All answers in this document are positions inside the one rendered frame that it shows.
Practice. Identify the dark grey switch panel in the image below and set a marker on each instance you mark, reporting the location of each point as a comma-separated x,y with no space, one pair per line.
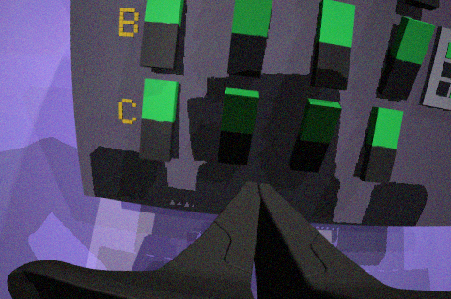
342,106

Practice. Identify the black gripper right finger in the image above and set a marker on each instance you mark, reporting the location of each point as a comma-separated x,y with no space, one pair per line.
294,261

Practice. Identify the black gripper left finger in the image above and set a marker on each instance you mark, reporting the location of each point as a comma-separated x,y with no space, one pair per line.
218,265

